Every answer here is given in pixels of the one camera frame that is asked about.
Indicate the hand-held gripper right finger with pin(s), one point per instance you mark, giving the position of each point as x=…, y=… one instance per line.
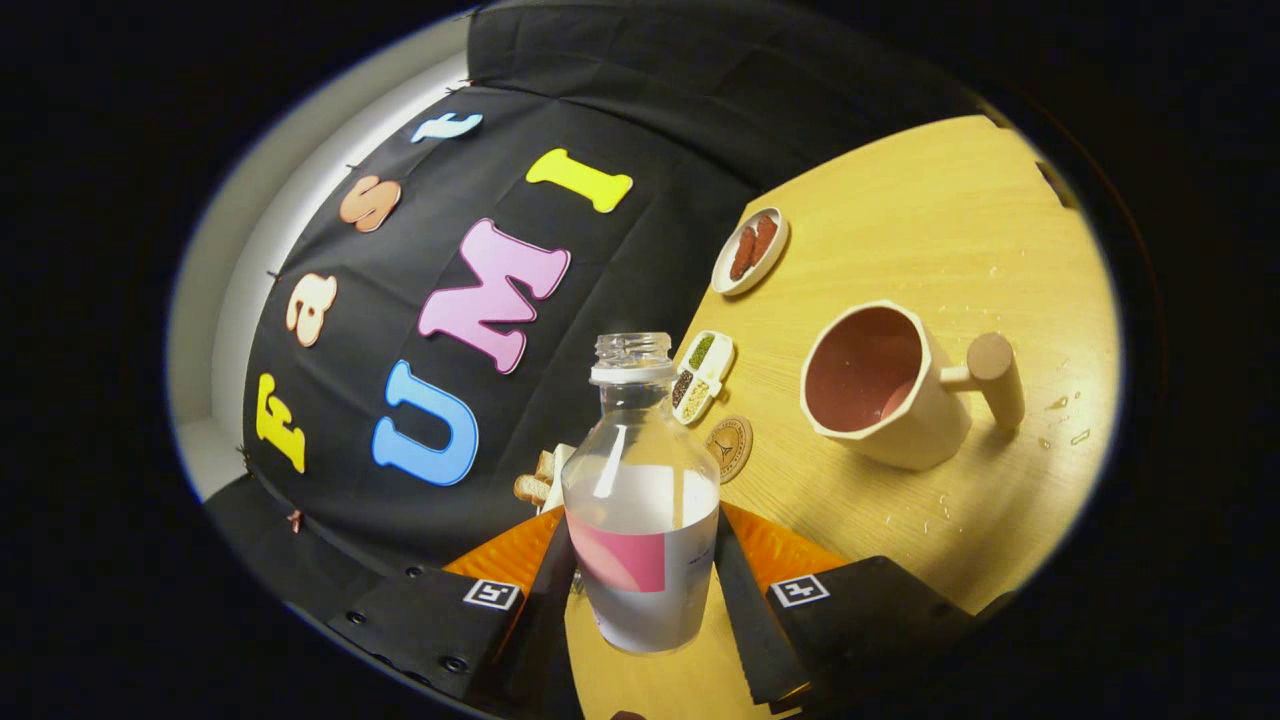
x=745, y=620

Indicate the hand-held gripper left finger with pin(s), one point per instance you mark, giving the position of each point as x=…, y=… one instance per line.
x=545, y=620

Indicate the clear juice bottle pink label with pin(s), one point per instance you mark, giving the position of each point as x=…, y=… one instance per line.
x=640, y=500

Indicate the round cork coaster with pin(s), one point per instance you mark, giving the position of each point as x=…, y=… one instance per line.
x=730, y=450

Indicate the bread slice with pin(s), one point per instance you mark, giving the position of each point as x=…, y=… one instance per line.
x=545, y=463
x=532, y=488

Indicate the white toaster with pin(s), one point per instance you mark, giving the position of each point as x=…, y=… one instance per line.
x=556, y=470

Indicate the divided white dish with grains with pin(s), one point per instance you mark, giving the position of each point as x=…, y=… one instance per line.
x=702, y=375

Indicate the red meat piece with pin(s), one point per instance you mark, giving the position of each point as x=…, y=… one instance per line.
x=764, y=240
x=743, y=255

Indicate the round white plate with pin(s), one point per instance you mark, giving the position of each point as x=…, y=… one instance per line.
x=775, y=255

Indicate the wooden table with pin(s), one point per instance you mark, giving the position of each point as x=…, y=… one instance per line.
x=900, y=250

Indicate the black backdrop cloth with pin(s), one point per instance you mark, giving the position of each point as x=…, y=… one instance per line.
x=620, y=130

